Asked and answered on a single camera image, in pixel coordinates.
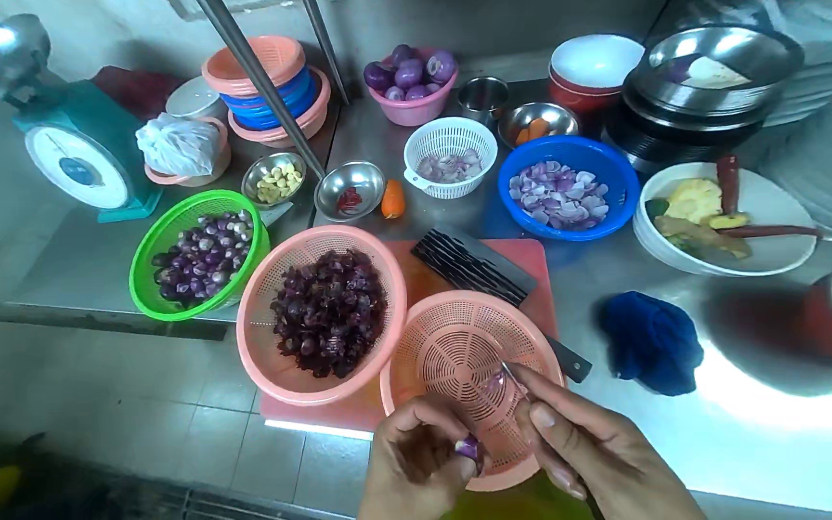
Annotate person's left hand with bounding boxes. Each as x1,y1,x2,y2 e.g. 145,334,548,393
357,392,486,520

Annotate person's right hand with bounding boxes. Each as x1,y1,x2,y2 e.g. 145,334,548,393
501,361,707,520

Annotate purple shallot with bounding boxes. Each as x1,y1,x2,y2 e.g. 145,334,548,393
454,435,485,476

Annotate small paring knife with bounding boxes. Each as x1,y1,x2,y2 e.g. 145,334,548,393
501,360,605,520

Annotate person's body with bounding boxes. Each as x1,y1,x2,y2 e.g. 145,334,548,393
441,469,598,520

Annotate empty pink colander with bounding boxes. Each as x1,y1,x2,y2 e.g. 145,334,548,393
380,290,566,493

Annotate dark blue cloth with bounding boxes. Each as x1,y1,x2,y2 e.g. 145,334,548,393
598,291,705,397

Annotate pile of dark shallot skins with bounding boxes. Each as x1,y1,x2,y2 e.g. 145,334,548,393
270,248,390,379

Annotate pink cutting board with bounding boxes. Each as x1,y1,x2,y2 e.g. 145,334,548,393
260,239,560,434

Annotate cleaver with black striped blade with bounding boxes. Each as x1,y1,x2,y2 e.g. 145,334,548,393
411,224,593,384

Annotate round pink colander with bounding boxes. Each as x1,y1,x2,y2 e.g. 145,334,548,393
236,224,408,406

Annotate metal floor grate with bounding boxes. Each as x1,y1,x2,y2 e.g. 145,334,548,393
116,475,355,520

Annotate heap of sliced shallots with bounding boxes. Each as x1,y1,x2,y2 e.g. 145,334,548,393
508,160,611,231

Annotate brown vegetable peelings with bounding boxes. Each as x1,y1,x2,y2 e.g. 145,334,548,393
653,214,754,261

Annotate blue colander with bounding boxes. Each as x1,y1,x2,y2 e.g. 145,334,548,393
497,136,641,242

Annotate steel bowl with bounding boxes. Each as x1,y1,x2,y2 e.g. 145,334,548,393
313,160,387,222
241,152,308,209
497,102,581,150

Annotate yellow ginger chunk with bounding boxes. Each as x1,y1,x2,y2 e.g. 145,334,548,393
665,178,725,225

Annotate steel knife blade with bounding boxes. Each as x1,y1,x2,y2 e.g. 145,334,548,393
259,201,294,227

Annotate heap of chopped shallots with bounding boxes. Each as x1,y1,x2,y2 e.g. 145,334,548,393
416,149,484,184

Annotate large white bowl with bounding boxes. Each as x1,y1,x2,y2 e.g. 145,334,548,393
633,161,819,277

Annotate pile of unpeeled shallots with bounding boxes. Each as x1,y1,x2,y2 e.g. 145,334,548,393
152,209,254,309

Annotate pile of garlic cloves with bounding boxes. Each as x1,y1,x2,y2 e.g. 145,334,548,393
256,162,304,205

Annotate orange carrot pieces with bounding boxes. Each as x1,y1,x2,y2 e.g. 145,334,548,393
516,117,552,147

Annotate white colander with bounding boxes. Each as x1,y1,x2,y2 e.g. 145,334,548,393
403,117,498,200

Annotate small pink basket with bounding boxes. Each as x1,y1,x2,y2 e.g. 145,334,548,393
367,47,459,128

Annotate green basket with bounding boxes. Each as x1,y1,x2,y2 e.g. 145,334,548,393
129,189,271,322

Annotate steel cup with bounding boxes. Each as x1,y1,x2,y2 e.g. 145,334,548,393
457,76,510,125

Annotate pile of purple onions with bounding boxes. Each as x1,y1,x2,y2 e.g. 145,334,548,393
363,44,457,102

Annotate red bowl with white inside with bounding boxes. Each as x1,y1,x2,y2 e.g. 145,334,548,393
547,34,647,114

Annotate stack of blue baskets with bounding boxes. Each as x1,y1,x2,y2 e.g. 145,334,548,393
219,66,319,132

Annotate white plastic bag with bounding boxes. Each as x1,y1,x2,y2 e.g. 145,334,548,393
135,112,222,178

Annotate white onion piece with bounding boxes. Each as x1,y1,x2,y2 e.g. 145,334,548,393
682,56,752,90

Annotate thick metal pole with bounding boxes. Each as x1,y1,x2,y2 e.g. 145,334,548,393
196,0,326,181

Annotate thin metal pole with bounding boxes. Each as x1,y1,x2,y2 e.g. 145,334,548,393
302,0,352,107

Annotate stack of white plates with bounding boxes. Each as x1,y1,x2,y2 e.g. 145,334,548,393
719,0,832,247

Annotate white round container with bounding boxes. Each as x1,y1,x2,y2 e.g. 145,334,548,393
165,77,228,122

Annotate green kitchen scale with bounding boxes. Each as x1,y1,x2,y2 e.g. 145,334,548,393
0,13,164,224

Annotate dark red cloth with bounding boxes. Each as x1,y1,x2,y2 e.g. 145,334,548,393
91,65,187,122

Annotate knife with red-brown handle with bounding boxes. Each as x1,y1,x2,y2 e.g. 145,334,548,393
721,224,832,247

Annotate wide red-brown handle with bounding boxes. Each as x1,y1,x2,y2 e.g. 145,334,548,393
716,155,741,216

